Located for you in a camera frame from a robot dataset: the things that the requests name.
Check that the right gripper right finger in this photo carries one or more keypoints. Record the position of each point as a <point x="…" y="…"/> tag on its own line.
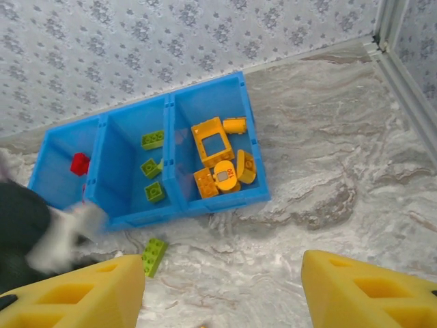
<point x="362" y="300"/>

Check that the yellow curved lego brick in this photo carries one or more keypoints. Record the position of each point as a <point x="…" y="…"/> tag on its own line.
<point x="246" y="167"/>

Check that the aluminium frame rail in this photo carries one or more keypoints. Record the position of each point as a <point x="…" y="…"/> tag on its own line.
<point x="403" y="78"/>

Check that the thin green lego piece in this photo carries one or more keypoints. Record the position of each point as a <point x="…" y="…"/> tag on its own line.
<point x="160" y="164"/>

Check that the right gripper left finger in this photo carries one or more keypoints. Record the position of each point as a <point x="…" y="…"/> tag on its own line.
<point x="85" y="300"/>

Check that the blue plastic bin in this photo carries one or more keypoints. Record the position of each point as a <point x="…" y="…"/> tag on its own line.
<point x="184" y="112"/>
<point x="126" y="191"/>
<point x="58" y="171"/>

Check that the yellow round gauge lego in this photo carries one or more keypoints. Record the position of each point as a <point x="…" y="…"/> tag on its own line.
<point x="228" y="186"/>

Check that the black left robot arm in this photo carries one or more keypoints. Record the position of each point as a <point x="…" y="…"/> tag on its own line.
<point x="20" y="218"/>

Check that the yellow lego window frame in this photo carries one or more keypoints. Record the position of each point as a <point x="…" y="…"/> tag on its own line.
<point x="198" y="136"/>

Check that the small green lego brick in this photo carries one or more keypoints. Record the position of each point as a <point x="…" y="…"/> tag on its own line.
<point x="154" y="192"/>
<point x="150" y="168"/>

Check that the long green lego brick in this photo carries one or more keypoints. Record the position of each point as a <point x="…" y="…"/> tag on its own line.
<point x="154" y="257"/>
<point x="152" y="140"/>

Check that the small red lego brick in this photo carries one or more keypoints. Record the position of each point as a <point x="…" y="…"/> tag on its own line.
<point x="80" y="164"/>

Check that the aluminium frame post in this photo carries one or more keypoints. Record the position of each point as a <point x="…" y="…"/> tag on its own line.
<point x="389" y="20"/>

